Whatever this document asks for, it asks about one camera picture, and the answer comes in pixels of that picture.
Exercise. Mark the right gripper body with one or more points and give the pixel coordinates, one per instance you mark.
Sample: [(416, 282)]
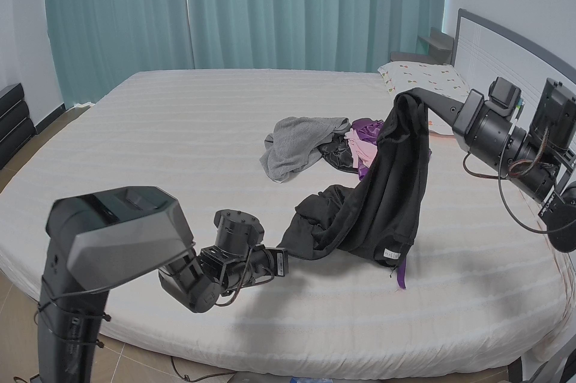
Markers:
[(490, 138)]

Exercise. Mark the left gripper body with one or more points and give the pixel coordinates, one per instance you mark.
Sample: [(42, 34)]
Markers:
[(263, 264)]

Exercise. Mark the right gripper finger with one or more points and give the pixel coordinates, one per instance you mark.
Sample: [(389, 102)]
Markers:
[(443, 107)]

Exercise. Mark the black T-shirt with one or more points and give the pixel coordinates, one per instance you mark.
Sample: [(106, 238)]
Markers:
[(382, 192)]

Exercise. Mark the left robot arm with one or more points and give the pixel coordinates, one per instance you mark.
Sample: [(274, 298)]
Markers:
[(112, 228)]

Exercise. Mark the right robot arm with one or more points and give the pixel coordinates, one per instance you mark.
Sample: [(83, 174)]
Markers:
[(549, 120)]

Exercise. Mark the bed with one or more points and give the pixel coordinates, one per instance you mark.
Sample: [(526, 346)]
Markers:
[(180, 156)]

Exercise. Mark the white printed pillow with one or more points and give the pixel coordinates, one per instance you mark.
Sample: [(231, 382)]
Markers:
[(418, 77)]

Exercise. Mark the grey bedside table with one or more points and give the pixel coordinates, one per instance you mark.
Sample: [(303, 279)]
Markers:
[(432, 48)]

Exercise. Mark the grey garment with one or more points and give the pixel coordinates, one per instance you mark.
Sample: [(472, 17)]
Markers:
[(297, 142)]

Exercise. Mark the black chest of drawers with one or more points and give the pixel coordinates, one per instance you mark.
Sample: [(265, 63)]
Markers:
[(13, 120)]

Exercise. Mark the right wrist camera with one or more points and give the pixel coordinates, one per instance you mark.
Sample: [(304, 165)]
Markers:
[(504, 97)]

